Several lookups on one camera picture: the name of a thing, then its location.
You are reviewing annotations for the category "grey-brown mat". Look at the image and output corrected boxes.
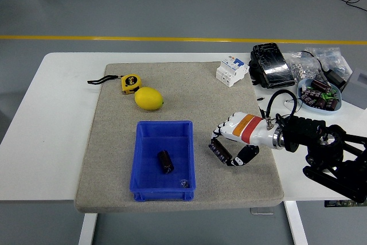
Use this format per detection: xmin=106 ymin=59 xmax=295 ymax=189
xmin=73 ymin=61 xmax=285 ymax=214

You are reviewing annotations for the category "black ribbed case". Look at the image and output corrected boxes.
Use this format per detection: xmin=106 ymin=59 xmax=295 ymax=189
xmin=248 ymin=49 xmax=296 ymax=90

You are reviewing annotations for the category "blue plastic box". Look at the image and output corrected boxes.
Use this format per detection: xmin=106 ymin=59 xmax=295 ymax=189
xmin=129 ymin=119 xmax=198 ymax=202

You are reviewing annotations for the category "yellow lemon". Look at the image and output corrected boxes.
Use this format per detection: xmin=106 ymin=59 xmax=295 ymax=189
xmin=134 ymin=86 xmax=165 ymax=111

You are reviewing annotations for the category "clear acrylic piece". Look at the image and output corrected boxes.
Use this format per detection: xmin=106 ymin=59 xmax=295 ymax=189
xmin=249 ymin=207 xmax=275 ymax=216

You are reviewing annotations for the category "grey box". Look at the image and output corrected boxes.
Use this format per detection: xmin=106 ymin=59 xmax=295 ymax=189
xmin=342 ymin=67 xmax=367 ymax=107

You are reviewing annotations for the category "white table leg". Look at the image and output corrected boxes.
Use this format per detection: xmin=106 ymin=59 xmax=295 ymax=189
xmin=78 ymin=213 xmax=99 ymax=245
xmin=283 ymin=200 xmax=309 ymax=245

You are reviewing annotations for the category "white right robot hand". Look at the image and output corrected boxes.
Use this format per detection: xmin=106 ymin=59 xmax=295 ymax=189
xmin=210 ymin=111 xmax=278 ymax=168

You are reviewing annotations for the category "black cracked-screen phone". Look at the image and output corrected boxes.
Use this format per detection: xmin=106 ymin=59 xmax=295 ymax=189
xmin=252 ymin=42 xmax=292 ymax=76

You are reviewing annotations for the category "black power adapter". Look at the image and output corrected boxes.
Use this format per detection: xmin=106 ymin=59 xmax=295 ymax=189
xmin=326 ymin=68 xmax=348 ymax=90

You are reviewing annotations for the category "clear bag of blue parts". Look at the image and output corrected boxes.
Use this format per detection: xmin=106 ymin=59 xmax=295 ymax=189
xmin=304 ymin=46 xmax=353 ymax=77

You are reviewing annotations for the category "light blue bowl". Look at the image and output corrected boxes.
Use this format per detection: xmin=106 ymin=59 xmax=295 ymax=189
xmin=296 ymin=77 xmax=343 ymax=116

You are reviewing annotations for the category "clear bag of metal nuts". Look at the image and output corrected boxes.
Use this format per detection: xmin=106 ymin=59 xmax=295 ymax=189
xmin=287 ymin=50 xmax=322 ymax=83

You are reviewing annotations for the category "yellow tape measure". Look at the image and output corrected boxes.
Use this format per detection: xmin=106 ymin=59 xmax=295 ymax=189
xmin=87 ymin=73 xmax=143 ymax=95

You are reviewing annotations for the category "white circuit breaker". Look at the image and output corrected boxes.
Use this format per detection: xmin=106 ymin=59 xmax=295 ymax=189
xmin=215 ymin=57 xmax=250 ymax=88

